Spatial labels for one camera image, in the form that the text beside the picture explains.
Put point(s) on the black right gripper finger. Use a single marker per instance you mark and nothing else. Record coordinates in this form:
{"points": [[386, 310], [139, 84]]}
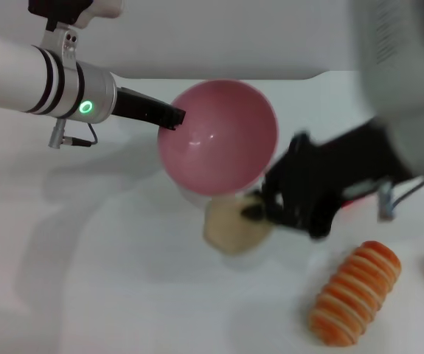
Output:
{"points": [[259, 214], [281, 166]]}

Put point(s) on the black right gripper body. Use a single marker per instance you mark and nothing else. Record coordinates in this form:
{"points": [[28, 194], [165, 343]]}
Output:
{"points": [[329, 173]]}

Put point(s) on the beige egg yolk pastry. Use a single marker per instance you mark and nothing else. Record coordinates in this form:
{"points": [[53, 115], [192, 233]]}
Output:
{"points": [[226, 228]]}

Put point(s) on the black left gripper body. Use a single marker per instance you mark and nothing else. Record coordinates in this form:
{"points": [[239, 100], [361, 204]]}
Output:
{"points": [[138, 107]]}

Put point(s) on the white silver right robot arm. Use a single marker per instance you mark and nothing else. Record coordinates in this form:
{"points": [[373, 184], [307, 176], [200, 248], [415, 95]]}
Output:
{"points": [[407, 73]]}

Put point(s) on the orange striped bread roll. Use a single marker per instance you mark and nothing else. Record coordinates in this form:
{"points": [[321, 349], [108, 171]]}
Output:
{"points": [[355, 291]]}

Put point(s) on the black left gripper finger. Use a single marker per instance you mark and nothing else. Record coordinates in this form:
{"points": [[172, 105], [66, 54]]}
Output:
{"points": [[176, 118]]}

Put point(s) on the pink plastic bowl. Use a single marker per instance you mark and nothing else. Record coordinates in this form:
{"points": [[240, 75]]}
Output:
{"points": [[219, 140]]}

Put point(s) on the red toy apple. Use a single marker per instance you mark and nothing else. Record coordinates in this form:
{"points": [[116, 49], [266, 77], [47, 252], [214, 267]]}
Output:
{"points": [[349, 205]]}

